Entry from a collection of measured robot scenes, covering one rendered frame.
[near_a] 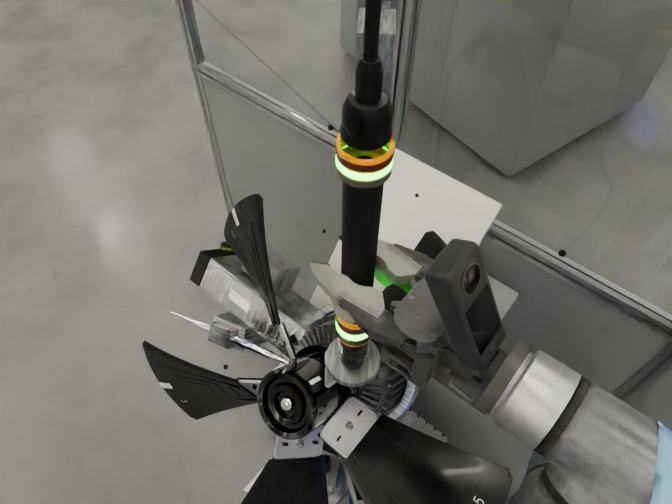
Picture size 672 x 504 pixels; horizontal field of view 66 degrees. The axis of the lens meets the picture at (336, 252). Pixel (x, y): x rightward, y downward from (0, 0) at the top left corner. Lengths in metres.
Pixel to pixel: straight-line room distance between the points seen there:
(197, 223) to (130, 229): 0.34
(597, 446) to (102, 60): 3.99
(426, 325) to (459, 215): 0.55
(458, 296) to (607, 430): 0.15
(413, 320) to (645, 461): 0.20
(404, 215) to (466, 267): 0.63
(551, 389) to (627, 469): 0.07
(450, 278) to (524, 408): 0.13
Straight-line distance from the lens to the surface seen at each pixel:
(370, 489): 0.89
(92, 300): 2.67
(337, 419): 0.91
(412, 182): 1.02
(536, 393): 0.45
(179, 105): 3.57
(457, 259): 0.40
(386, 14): 1.06
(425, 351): 0.46
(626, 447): 0.46
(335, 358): 0.67
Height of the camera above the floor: 2.04
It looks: 53 degrees down
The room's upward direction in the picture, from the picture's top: straight up
